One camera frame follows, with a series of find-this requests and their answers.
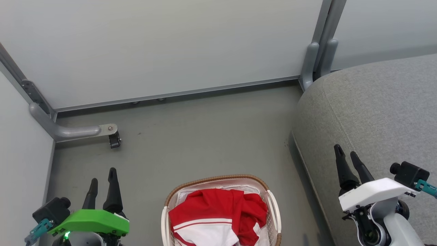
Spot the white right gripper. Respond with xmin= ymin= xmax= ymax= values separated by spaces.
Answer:
xmin=334 ymin=144 xmax=412 ymax=212

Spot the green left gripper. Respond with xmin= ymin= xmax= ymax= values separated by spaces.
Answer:
xmin=48 ymin=167 xmax=130 ymax=237

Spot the red and white shirt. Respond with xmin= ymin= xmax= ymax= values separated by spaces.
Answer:
xmin=168 ymin=188 xmax=270 ymax=246

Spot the grey fabric sofa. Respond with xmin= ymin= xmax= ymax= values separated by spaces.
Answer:
xmin=292 ymin=53 xmax=437 ymax=246

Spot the black caster wheel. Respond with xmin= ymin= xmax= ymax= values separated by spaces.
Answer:
xmin=109 ymin=132 xmax=122 ymax=149

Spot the white laundry basket brown rim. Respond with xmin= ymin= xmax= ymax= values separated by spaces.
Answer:
xmin=161 ymin=174 xmax=282 ymax=246

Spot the grey partition support foot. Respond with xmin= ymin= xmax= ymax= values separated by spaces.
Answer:
xmin=300 ymin=42 xmax=320 ymax=91
xmin=316 ymin=38 xmax=339 ymax=81

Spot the grey metal hinge bracket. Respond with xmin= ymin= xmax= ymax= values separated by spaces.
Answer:
xmin=21 ymin=80 xmax=52 ymax=115

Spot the grey partition post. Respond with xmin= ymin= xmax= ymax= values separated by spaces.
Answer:
xmin=312 ymin=0 xmax=347 ymax=45

